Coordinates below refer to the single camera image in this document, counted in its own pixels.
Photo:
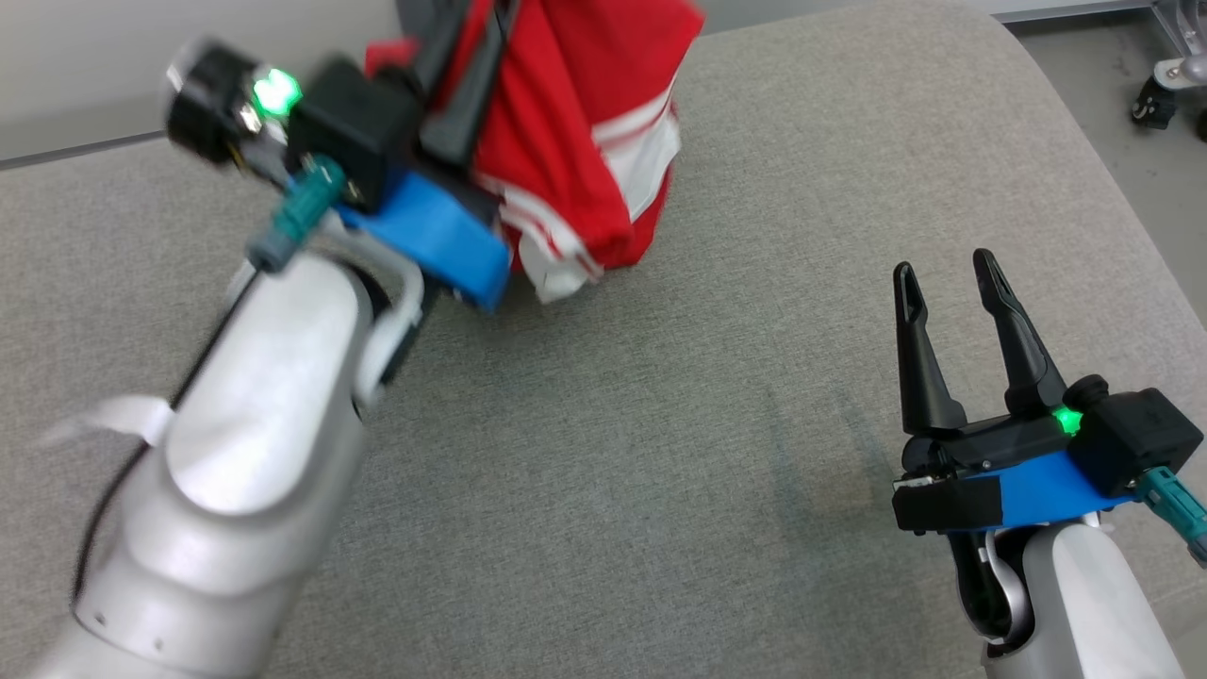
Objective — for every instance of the red basketball jersey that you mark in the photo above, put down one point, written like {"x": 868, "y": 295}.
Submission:
{"x": 566, "y": 113}

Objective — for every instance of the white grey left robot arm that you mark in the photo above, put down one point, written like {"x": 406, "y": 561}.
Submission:
{"x": 255, "y": 396}

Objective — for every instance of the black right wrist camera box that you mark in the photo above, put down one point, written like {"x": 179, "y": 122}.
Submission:
{"x": 1136, "y": 438}

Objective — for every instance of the black caster wheel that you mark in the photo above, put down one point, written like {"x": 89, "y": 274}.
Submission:
{"x": 1154, "y": 102}

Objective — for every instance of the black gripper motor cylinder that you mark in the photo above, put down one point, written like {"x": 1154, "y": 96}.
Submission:
{"x": 212, "y": 99}
{"x": 1086, "y": 391}

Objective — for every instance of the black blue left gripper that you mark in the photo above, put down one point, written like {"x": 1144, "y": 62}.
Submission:
{"x": 434, "y": 231}

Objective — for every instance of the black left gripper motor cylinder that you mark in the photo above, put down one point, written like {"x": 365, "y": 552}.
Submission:
{"x": 212, "y": 99}

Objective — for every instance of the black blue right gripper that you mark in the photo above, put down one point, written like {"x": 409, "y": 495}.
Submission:
{"x": 990, "y": 481}

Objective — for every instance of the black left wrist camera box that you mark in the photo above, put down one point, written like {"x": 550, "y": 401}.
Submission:
{"x": 354, "y": 123}

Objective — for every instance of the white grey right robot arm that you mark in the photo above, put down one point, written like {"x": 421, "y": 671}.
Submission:
{"x": 1084, "y": 604}

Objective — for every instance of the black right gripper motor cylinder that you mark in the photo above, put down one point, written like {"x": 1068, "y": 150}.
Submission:
{"x": 1086, "y": 391}

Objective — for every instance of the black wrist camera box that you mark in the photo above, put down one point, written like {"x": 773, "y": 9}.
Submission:
{"x": 354, "y": 123}
{"x": 1136, "y": 438}

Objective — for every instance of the silver metal cart frame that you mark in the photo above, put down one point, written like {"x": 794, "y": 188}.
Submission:
{"x": 1183, "y": 47}

